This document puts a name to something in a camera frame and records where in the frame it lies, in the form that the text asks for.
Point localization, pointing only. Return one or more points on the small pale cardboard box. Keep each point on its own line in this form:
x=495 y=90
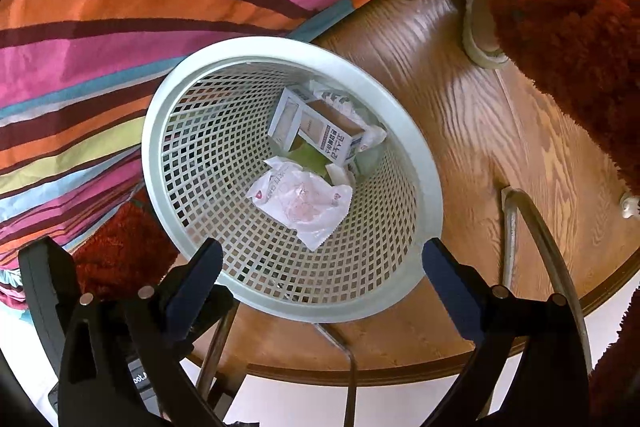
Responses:
x=287 y=122

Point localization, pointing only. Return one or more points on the white mesh wastebasket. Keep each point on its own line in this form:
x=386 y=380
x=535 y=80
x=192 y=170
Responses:
x=210 y=157

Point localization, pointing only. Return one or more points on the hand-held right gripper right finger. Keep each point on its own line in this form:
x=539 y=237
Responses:
x=450 y=287

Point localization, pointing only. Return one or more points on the small green cardboard box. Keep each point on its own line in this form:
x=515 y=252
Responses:
x=307 y=159

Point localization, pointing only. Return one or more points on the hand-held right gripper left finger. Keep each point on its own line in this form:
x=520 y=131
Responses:
x=195 y=282

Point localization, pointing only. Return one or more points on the red shaggy rug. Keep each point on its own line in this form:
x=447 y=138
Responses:
x=565 y=32

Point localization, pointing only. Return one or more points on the striped multicolour blanket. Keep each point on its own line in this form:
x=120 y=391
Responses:
x=150 y=7

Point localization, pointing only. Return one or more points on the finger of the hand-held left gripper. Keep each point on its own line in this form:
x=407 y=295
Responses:
x=45 y=287

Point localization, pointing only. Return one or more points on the grey-brown cardboard box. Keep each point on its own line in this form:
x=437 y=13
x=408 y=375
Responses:
x=330 y=132

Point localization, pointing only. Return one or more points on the chrome metal chair frame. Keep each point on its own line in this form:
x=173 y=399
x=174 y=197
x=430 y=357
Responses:
x=510 y=232

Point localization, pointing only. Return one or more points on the grey white slipper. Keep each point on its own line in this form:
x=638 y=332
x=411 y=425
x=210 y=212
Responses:
x=475 y=37

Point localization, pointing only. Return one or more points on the white wrapper with pink print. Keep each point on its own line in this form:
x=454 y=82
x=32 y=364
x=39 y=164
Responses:
x=300 y=202

